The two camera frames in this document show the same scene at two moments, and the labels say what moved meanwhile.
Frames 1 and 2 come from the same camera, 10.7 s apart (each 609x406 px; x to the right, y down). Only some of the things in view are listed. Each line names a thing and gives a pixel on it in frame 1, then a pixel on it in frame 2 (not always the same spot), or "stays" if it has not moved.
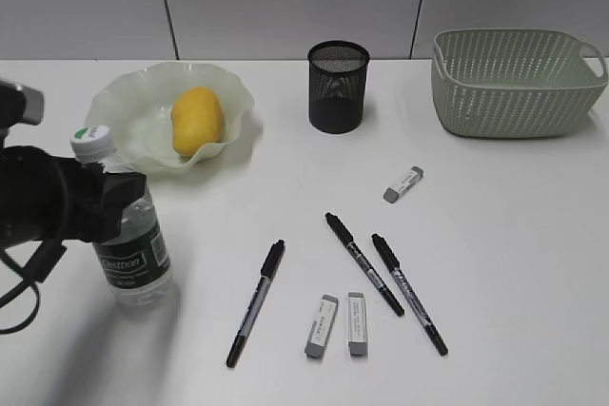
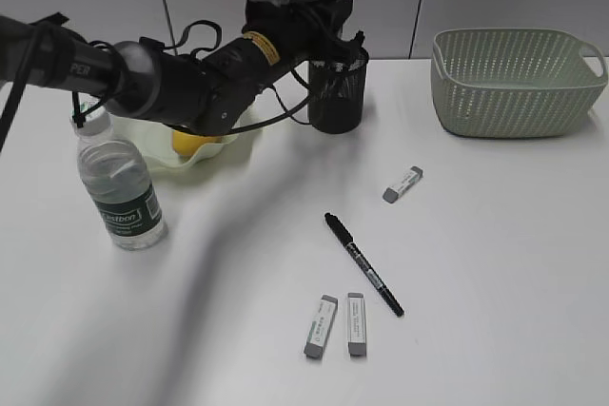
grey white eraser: x=357 y=324 stays
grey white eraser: x=322 y=327 stays
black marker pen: x=346 y=238 stays
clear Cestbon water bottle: x=136 y=265 -> x=118 y=181
